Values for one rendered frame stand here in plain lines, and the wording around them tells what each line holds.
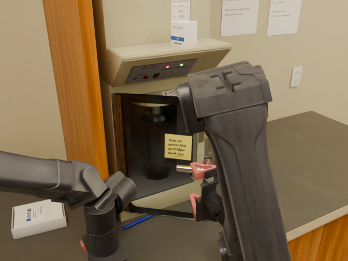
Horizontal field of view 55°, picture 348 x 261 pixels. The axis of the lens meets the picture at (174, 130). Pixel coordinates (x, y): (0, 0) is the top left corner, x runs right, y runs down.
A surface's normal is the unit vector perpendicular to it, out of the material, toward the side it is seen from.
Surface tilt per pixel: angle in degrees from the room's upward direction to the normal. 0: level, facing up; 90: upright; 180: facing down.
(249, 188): 67
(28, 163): 51
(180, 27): 90
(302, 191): 0
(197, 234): 0
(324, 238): 90
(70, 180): 56
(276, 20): 90
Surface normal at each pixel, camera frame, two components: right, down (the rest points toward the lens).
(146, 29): 0.48, 0.37
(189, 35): 0.71, 0.30
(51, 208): 0.00, -0.90
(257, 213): -0.05, 0.04
